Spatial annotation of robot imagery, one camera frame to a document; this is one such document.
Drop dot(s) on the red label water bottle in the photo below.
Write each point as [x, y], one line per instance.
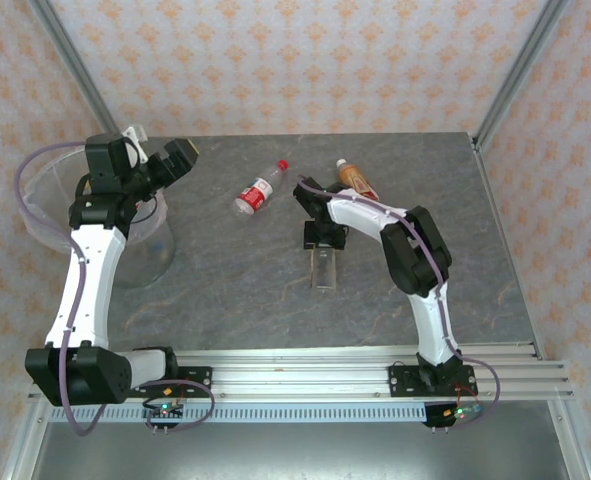
[257, 192]

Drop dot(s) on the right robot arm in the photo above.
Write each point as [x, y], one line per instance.
[415, 250]

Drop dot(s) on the aluminium frame post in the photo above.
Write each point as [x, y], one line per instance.
[520, 70]
[75, 70]

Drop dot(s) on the square clear green cap bottle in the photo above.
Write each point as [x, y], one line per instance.
[322, 270]

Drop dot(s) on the aluminium table edge rail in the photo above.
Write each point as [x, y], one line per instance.
[494, 200]

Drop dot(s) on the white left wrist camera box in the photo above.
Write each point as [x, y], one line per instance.
[136, 142]

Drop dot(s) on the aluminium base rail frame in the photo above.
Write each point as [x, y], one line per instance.
[300, 370]

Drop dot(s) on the clear plastic bin liner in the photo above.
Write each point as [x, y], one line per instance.
[40, 220]

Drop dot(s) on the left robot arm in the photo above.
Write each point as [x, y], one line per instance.
[90, 280]

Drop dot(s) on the translucent grey plastic bin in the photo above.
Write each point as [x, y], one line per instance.
[145, 265]

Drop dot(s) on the orange brown tea bottle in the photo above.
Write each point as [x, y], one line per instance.
[352, 177]

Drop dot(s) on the grey metal shelf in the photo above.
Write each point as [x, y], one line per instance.
[300, 450]

